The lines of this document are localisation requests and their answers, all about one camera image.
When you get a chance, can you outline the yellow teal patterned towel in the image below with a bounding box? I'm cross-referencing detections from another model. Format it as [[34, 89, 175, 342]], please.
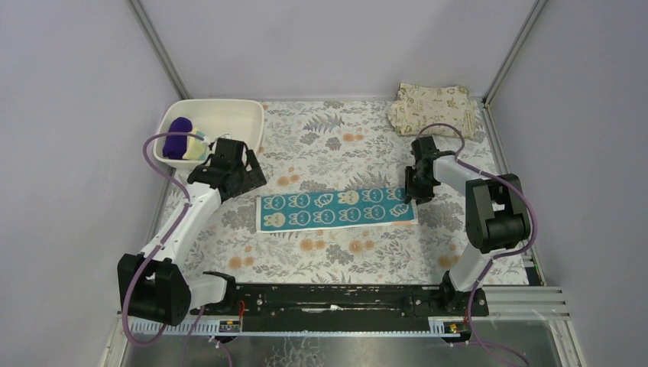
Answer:
[[182, 128, 211, 161]]

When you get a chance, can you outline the purple towel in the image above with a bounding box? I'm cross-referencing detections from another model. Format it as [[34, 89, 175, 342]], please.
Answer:
[[163, 117, 193, 160]]

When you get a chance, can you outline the white bear patterned towel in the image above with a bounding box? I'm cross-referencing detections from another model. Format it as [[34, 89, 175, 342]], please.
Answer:
[[256, 187, 418, 233]]

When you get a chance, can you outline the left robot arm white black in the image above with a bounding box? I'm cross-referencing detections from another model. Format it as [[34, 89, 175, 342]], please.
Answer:
[[117, 138, 267, 326]]

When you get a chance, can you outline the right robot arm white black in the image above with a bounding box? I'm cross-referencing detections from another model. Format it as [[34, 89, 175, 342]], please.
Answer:
[[404, 136, 531, 307]]

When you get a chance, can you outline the cream patterned folded towel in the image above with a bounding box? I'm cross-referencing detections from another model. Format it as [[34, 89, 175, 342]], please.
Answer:
[[387, 83, 478, 139]]

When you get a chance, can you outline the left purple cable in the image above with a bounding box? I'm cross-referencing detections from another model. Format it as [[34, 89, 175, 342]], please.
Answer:
[[121, 132, 209, 367]]

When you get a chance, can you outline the purple cable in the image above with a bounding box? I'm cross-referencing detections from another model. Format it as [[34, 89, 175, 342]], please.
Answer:
[[121, 132, 209, 367], [417, 122, 539, 367]]

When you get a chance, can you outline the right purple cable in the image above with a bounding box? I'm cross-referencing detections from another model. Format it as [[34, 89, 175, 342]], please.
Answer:
[[417, 122, 539, 367]]

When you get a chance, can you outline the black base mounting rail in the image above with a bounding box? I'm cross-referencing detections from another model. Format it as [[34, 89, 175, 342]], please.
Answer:
[[205, 284, 489, 333]]

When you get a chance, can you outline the white cable duct strip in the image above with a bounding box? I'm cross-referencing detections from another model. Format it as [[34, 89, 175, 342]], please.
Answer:
[[130, 319, 241, 336]]

